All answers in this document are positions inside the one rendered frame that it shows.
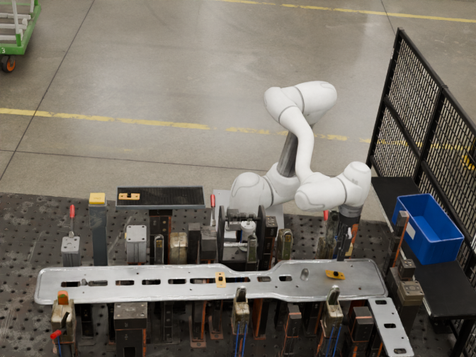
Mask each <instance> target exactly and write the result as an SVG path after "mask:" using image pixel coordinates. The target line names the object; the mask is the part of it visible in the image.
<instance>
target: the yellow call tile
mask: <svg viewBox="0 0 476 357"><path fill-rule="evenodd" d="M89 203H90V204H104V203H105V193H90V200H89Z"/></svg>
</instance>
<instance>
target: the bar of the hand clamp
mask: <svg viewBox="0 0 476 357"><path fill-rule="evenodd" d="M338 214H339V211H338V210H337V209H331V210H329V214H328V219H327V228H326V234H325V242H326V244H325V248H326V247H327V242H328V237H331V244H330V245H331V247H334V238H335V234H336V224H337V220H338Z"/></svg>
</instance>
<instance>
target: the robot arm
mask: <svg viewBox="0 0 476 357"><path fill-rule="evenodd" d="M263 99H264V104H265V107H266V109H267V111H268V112H269V114H270V115H271V116H272V117H273V119H274V120H275V121H277V122H278V123H279V124H281V125H282V126H283V127H284V128H286V129H287V130H289V131H288V135H287V137H286V140H285V144H284V146H283V150H282V152H281V155H280V159H279V161H278V162H277V163H275V164H274V165H273V166H272V167H271V169H270V170H269V171H268V172H267V173H266V175H265V176H262V177H260V176H259V175H258V174H255V173H252V172H246V173H243V174H240V175H238V177H236V179H235V180H234V183H233V184H232V188H231V192H230V197H229V206H227V209H239V212H240V213H256V216H258V210H259V205H263V206H264V209H266V208H268V207H270V206H273V205H279V204H282V203H286V202H288V201H291V200H294V199H295V202H296V204H297V206H298V207H299V208H300V209H301V210H303V211H305V212H309V213H315V212H320V211H324V210H329V209H332V208H335V207H337V206H338V209H339V215H338V219H339V221H338V225H337V230H336V236H337V238H336V239H337V241H336V246H335V250H334V255H337V257H336V261H344V258H345V254H346V252H349V248H350V245H351V241H352V239H353V234H351V230H352V228H353V225H354V224H356V223H357V221H358V216H359V215H360V214H361V212H362V209H363V205H364V201H365V199H366V198H367V196H368V192H369V190H370V182H371V172H370V169H369V167H368V166H367V165H366V164H364V163H362V162H359V161H353V162H351V163H350V164H349V165H348V166H347V167H346V168H345V170H344V172H343V173H341V174H340V175H338V176H337V177H334V178H330V177H328V176H325V175H323V174H321V173H319V172H315V173H313V172H312V171H311V170H310V162H311V158H312V150H313V147H314V135H313V132H312V129H313V127H314V124H315V123H316V122H318V121H319V120H320V118H321V117H322V116H323V115H324V114H325V113H326V112H327V111H328V110H330V109H331V108H332V107H333V106H334V105H335V103H336V100H337V94H336V89H335V88H334V87H333V86H332V85H331V84H329V83H328V82H325V81H310V82H305V83H302V84H298V85H296V86H291V87H286V88H279V87H271V88H269V89H268V90H266V92H265V93H264V95H263Z"/></svg>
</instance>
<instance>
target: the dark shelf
mask: <svg viewBox="0 0 476 357"><path fill-rule="evenodd" d="M370 187H371V189H372V191H373V193H374V195H375V198H376V200H377V202H378V204H379V206H380V209H381V210H382V213H383V215H384V217H385V219H386V222H387V224H388V226H389V228H390V231H391V232H394V228H395V225H394V223H393V222H392V216H393V213H394V211H395V206H396V203H397V197H398V196H409V195H416V194H421V193H420V191H419V189H418V188H417V185H416V184H415V182H414V180H413V178H412V177H411V176H371V182H370ZM400 253H401V255H402V257H403V259H412V261H413V262H414V265H415V266H416V269H415V272H414V275H413V278H412V279H413V281H418V282H419V285H420V286H421V289H422V290H423V292H424V298H423V303H424V305H425V307H426V310H427V312H428V314H429V316H430V318H431V320H452V319H476V294H475V291H474V290H473V288H472V286H471V284H470V282H469V280H468V279H467V277H466V275H465V273H464V272H463V270H462V268H461V266H460V264H459V263H458V260H457V259H455V261H449V262H443V263H433V264H428V265H422V264H421V263H420V261H419V260H418V258H417V257H416V255H415V254H414V252H413V251H412V250H411V248H410V247H409V245H408V243H406V241H405V240H404V238H403V240H402V245H401V247H400Z"/></svg>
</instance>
